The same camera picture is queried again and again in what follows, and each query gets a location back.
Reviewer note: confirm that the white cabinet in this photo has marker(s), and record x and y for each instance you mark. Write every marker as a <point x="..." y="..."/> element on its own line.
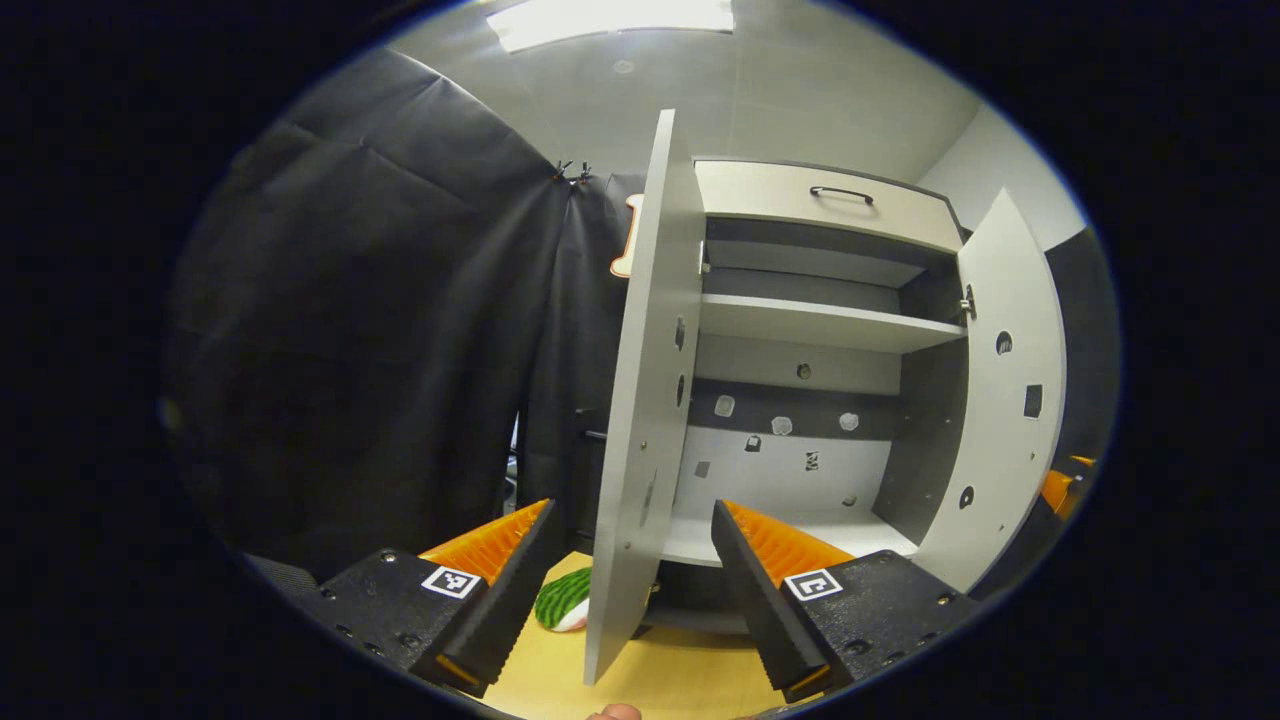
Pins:
<point x="800" y="465"/>

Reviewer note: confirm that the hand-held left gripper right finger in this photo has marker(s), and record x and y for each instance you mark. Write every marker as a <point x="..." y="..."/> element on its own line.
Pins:
<point x="760" y="610"/>

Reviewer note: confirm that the white door with cat sticker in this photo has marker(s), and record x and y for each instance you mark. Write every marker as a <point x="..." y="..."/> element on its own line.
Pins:
<point x="1000" y="450"/>

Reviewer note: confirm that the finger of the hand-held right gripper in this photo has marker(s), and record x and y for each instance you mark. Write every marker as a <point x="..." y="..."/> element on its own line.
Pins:
<point x="1084" y="462"/>
<point x="1058" y="492"/>

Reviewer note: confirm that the ceiling light panel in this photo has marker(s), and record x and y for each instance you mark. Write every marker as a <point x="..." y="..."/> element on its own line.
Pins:
<point x="610" y="20"/>

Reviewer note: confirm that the watermelon slice toy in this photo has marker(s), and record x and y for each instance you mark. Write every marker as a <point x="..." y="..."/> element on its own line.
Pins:
<point x="562" y="600"/>

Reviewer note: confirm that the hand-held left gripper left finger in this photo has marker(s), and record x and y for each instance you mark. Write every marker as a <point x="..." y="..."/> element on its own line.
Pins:
<point x="510" y="610"/>

